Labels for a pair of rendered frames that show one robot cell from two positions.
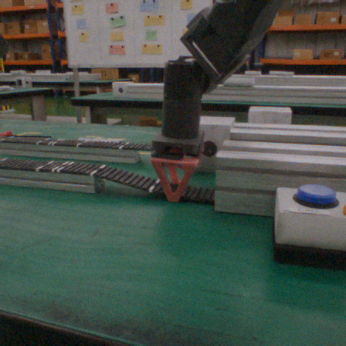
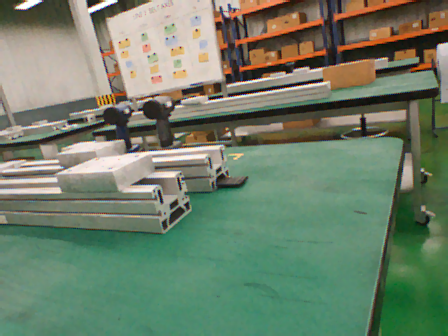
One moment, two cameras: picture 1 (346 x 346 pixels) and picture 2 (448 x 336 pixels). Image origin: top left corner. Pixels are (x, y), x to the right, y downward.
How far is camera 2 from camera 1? 1.12 m
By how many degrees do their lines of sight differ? 15
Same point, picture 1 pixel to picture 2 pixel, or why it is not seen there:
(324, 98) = (253, 103)
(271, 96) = (217, 108)
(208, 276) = not seen: outside the picture
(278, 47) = (358, 31)
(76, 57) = (131, 90)
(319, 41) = (399, 15)
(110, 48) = (152, 79)
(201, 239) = not seen: outside the picture
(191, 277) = not seen: outside the picture
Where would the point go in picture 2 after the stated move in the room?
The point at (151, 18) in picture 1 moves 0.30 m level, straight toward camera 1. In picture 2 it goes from (174, 50) to (166, 49)
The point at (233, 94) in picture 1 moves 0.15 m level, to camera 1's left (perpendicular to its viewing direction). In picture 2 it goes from (192, 111) to (172, 114)
